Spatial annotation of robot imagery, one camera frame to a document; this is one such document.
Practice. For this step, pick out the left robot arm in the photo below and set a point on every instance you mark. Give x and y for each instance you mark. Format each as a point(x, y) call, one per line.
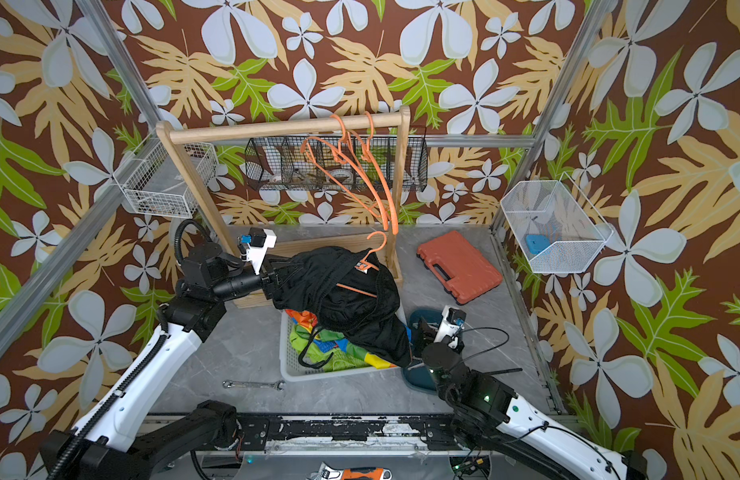
point(105, 443)

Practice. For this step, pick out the black wire basket back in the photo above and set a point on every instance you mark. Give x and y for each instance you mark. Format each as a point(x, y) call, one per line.
point(275, 163)

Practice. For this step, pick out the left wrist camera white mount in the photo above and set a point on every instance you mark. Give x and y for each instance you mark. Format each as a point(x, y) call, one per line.
point(254, 245)

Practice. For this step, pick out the orange hanger of rainbow shorts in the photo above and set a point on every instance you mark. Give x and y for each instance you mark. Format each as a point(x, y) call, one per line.
point(344, 154)

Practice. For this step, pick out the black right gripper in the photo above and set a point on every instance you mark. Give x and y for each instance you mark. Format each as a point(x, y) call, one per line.
point(425, 338)

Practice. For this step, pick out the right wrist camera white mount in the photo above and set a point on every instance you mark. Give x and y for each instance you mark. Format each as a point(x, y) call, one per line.
point(451, 327)

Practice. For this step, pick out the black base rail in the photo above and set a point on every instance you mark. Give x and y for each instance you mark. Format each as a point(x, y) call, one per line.
point(346, 432)

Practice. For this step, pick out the blue object in basket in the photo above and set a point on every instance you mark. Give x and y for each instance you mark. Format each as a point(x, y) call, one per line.
point(537, 243)

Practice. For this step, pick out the rainbow striped shorts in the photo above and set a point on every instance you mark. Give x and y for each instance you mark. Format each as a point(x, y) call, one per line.
point(309, 321)

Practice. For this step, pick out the orange hanger of green shorts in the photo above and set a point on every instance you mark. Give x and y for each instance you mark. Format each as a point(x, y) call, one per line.
point(379, 174)

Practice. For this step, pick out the white plastic laundry basket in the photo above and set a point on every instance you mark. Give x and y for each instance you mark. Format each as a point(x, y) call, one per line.
point(291, 374)

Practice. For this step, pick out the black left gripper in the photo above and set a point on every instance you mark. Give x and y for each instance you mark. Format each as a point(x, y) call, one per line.
point(269, 277)

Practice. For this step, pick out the black shorts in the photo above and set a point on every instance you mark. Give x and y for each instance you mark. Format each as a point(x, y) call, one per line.
point(352, 293)

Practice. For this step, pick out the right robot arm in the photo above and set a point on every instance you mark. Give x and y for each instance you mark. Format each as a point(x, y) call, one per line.
point(489, 415)

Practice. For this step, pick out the aluminium frame post left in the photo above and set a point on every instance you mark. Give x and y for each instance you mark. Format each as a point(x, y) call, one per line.
point(25, 304)

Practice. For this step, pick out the orange handled adjustable wrench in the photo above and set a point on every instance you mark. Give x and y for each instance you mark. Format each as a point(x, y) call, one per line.
point(326, 472)

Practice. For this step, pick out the white mesh basket right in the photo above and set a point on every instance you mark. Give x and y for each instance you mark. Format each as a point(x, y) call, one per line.
point(562, 211)

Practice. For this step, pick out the small silver wrench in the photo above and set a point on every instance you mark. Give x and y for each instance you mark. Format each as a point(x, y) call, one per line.
point(232, 384)

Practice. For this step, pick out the aluminium frame post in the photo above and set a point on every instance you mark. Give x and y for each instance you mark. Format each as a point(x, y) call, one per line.
point(25, 304)
point(574, 63)

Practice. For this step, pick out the dark teal tray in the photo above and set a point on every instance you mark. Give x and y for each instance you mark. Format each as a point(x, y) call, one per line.
point(416, 375)

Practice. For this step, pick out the aluminium frame post right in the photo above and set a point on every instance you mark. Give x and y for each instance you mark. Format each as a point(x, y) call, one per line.
point(574, 63)

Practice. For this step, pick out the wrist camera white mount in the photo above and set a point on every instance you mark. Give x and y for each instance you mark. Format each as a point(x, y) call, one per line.
point(254, 245)
point(451, 327)

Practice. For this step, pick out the white wire basket left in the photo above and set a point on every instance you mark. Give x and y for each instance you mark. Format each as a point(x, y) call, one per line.
point(152, 184)

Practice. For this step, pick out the lime green shorts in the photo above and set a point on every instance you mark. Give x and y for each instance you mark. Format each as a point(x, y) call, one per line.
point(319, 356)

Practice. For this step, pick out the red plastic tool case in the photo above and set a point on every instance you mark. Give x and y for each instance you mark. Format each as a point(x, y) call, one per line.
point(459, 266)

